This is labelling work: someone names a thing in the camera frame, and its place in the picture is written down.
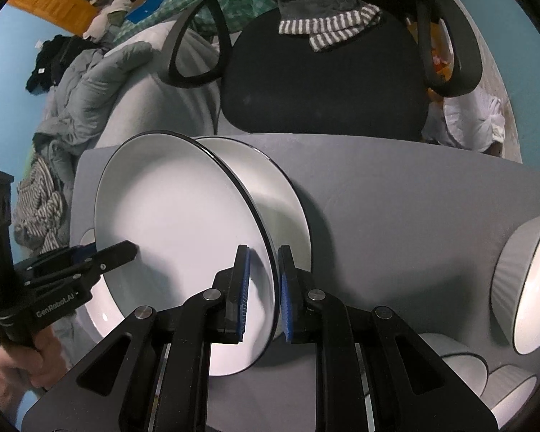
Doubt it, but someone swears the orange packaging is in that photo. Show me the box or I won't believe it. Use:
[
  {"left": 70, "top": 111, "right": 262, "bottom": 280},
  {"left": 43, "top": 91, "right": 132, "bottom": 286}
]
[{"left": 427, "top": 20, "right": 457, "bottom": 100}]

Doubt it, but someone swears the blue box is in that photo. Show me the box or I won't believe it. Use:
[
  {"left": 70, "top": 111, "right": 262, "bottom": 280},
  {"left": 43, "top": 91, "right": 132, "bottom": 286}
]
[{"left": 125, "top": 0, "right": 169, "bottom": 25}]

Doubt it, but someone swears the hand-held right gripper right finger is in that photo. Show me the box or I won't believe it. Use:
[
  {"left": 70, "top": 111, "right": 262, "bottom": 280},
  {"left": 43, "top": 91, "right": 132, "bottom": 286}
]
[{"left": 276, "top": 245, "right": 499, "bottom": 432}]

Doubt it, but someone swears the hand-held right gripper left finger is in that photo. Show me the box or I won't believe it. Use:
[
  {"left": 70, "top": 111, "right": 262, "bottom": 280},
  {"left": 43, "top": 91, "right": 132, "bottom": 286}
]
[{"left": 22, "top": 244, "right": 253, "bottom": 432}]

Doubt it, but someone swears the white and grey clothing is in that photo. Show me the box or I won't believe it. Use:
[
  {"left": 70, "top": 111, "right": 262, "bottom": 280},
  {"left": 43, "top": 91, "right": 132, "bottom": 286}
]
[{"left": 83, "top": 0, "right": 133, "bottom": 41}]

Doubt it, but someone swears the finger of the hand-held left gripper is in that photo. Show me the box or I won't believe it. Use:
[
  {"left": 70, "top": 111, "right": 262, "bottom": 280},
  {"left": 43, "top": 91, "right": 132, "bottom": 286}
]
[
  {"left": 13, "top": 244, "right": 97, "bottom": 276},
  {"left": 24, "top": 240, "right": 139, "bottom": 296}
]

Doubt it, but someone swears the white tied plastic bag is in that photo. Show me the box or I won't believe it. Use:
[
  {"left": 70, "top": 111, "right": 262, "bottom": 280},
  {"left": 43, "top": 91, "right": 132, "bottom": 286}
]
[{"left": 420, "top": 87, "right": 507, "bottom": 156}]

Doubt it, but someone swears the black clothing pile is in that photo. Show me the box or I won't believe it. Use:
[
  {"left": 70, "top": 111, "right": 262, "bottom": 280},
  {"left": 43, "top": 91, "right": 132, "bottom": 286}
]
[{"left": 26, "top": 36, "right": 102, "bottom": 95}]

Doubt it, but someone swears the green checked blanket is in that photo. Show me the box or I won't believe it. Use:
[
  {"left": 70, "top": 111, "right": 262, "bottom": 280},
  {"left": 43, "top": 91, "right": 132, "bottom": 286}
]
[{"left": 112, "top": 0, "right": 280, "bottom": 50}]

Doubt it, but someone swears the person's left hand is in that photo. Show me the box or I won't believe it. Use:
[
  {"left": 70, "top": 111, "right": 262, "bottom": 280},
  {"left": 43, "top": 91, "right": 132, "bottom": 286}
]
[{"left": 0, "top": 328, "right": 69, "bottom": 415}]

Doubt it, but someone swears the black office chair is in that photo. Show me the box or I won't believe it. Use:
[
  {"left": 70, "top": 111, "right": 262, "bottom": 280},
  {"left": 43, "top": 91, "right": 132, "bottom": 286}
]
[{"left": 164, "top": 0, "right": 482, "bottom": 142}]

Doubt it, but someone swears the light grey bed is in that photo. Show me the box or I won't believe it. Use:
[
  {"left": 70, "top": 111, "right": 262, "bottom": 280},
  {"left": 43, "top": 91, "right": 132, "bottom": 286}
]
[{"left": 90, "top": 22, "right": 226, "bottom": 149}]

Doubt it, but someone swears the grey striped cloth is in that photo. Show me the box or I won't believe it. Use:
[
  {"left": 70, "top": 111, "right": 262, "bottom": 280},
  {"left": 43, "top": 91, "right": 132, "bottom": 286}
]
[{"left": 17, "top": 153, "right": 66, "bottom": 250}]

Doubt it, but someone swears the white plate with black rim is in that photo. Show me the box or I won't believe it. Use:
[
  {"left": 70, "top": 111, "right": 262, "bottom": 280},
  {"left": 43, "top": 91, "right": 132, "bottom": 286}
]
[
  {"left": 193, "top": 136, "right": 312, "bottom": 343},
  {"left": 94, "top": 131, "right": 280, "bottom": 378}
]

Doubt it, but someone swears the orange wooden wardrobe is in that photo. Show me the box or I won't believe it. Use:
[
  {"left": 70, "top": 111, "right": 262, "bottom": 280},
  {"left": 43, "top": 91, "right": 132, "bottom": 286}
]
[{"left": 6, "top": 0, "right": 158, "bottom": 37}]

